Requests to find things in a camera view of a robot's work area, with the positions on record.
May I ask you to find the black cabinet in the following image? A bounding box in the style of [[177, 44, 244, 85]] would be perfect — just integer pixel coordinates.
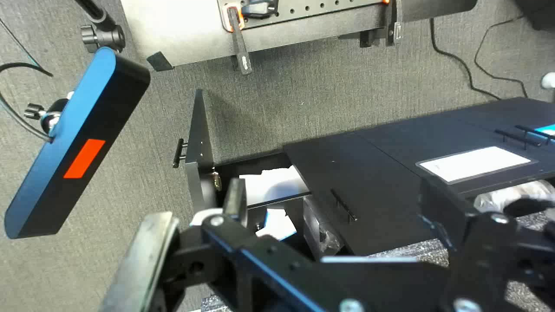
[[182, 97, 555, 255]]

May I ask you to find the metal clamp handle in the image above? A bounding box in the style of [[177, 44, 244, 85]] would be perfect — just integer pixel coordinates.
[[227, 7, 251, 75]]

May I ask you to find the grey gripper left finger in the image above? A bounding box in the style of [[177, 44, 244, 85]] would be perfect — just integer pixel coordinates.
[[100, 212, 178, 312]]

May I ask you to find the black cable on floor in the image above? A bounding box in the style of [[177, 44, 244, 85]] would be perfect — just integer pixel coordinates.
[[428, 16, 531, 103]]

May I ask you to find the white paper inside cabinet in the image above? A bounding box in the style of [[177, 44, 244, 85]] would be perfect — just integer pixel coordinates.
[[243, 167, 309, 207]]

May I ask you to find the white label sticker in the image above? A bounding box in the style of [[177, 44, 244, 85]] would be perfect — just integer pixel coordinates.
[[420, 146, 531, 182]]

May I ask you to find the blue black camera bar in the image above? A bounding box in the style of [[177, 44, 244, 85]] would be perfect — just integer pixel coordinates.
[[3, 47, 151, 239]]

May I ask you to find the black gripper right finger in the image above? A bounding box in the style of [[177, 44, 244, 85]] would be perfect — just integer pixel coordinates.
[[444, 200, 555, 312]]

